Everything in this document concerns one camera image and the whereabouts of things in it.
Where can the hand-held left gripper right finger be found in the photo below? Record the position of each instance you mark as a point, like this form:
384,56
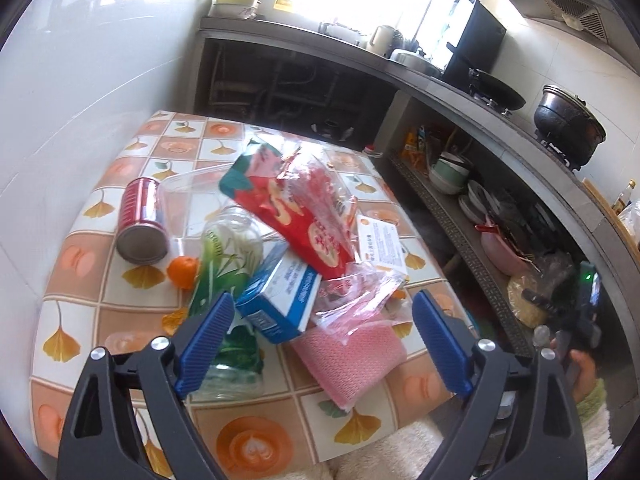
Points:
442,345

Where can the clear bottle with green label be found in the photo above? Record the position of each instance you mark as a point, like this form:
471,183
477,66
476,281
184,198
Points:
220,270

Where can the person's right forearm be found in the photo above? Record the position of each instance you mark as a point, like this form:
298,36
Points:
595,420

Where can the white fleece pants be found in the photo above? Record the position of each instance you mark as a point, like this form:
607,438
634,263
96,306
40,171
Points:
380,455

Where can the tangerine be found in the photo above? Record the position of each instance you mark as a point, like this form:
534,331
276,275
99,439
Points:
181,271

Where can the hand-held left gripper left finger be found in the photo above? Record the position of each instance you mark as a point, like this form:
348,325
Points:
205,350

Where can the pink cloth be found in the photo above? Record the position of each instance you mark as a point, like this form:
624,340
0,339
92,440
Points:
350,365

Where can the blue toothpaste box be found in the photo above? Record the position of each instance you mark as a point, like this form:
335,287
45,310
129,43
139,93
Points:
280,295

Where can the cream kettle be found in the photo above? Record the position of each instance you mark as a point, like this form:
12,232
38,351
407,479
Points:
381,40

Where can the bag of yellow noodles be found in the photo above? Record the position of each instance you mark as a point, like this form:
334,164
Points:
525,300

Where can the pink basin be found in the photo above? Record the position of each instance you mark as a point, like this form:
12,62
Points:
500,255

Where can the black cabinet appliance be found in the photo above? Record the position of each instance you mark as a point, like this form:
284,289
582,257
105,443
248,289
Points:
475,50

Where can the steel basin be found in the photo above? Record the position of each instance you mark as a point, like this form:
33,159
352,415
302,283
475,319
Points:
410,60

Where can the stack of green white bowls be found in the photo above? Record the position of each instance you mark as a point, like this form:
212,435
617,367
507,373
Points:
447,175

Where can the perforated metal shelf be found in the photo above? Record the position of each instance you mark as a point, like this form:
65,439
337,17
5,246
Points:
450,230

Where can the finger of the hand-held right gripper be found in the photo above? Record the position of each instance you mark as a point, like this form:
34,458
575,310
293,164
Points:
539,300

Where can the red spoon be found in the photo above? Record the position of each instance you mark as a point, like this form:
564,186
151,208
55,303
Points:
487,228

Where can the stack of plates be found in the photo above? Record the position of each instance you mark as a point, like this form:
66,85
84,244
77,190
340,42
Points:
475,202

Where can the black wok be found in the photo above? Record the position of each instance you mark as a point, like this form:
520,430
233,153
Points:
495,91

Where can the yellow enamel basin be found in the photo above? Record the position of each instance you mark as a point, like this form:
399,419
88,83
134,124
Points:
240,2

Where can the person's right hand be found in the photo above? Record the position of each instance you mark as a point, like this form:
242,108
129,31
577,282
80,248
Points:
584,372

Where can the grey concrete counter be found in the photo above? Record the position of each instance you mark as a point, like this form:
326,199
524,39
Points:
425,87

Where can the clear plastic container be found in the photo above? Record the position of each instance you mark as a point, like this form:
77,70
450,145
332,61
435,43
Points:
190,195

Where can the tangerine peel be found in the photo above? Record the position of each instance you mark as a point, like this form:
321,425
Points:
175,321

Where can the clear plastic wrapper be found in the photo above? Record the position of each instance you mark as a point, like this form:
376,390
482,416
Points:
350,295

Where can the red snack bag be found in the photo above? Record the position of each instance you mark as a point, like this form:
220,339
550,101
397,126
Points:
300,230

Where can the white packet with orange label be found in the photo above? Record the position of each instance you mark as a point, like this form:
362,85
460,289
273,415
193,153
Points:
382,242

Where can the red drink can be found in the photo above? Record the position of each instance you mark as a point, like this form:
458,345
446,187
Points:
142,210

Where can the clear plastic bag red print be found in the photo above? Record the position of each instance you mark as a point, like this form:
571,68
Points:
325,190

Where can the black cooking pot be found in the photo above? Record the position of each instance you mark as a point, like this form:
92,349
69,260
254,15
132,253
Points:
565,125

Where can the cooking oil bottle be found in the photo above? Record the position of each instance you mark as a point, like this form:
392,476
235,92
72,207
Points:
370,149

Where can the orange snack packets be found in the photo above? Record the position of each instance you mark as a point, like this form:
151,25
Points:
415,145

